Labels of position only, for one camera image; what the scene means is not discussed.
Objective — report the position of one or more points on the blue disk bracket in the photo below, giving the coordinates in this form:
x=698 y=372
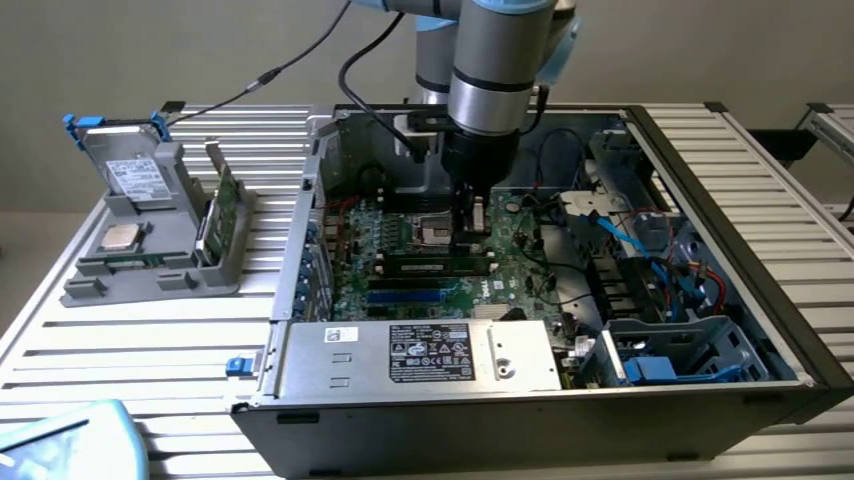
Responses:
x=87 y=121

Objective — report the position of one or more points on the metal CPU socket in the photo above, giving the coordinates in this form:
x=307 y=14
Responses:
x=427 y=231

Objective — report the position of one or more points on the black expansion slot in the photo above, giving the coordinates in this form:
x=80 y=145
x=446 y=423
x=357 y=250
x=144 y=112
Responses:
x=403 y=285

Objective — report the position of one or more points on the round coin battery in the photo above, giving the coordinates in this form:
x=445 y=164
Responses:
x=513 y=205

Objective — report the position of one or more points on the installed green RAM stick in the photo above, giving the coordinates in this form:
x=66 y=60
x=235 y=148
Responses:
x=434 y=265

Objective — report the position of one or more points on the open black PC case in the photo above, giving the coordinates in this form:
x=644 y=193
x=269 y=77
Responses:
x=467 y=440

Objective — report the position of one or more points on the metal slat side table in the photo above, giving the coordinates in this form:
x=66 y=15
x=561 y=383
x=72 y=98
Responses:
x=830 y=150

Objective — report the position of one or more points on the blue expansion slot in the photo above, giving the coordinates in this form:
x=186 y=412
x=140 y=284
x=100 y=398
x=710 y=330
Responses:
x=406 y=296

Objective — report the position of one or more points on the silver chipset heatsink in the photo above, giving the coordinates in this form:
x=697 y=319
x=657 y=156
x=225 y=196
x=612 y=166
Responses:
x=497 y=313

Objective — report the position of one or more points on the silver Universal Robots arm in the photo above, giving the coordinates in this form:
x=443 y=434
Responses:
x=494 y=50

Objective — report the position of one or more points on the grey plastic parts rack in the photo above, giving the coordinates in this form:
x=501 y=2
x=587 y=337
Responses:
x=221 y=270

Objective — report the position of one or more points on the silver hard disk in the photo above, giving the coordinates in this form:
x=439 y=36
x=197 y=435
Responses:
x=136 y=170

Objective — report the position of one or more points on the green graphics card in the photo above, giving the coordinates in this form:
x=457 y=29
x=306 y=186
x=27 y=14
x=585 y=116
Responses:
x=223 y=215

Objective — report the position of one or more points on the blue case latch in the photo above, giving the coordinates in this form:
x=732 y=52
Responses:
x=241 y=365

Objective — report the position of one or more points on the green Dell motherboard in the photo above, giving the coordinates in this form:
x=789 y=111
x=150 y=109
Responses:
x=521 y=260

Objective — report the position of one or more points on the teal plastic object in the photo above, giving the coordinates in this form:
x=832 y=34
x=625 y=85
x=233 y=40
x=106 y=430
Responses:
x=74 y=445

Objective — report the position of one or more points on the silver CPU chip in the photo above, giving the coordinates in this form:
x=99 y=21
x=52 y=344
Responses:
x=126 y=236

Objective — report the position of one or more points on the grey metal disk bay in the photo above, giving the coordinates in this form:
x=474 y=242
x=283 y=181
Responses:
x=674 y=345

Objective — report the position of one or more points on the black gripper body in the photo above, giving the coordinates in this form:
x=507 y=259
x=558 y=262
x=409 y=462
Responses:
x=479 y=155

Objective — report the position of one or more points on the silver power supply unit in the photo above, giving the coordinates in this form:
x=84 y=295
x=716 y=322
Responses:
x=374 y=360

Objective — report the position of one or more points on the metal drive cage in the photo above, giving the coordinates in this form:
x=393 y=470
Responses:
x=601 y=205

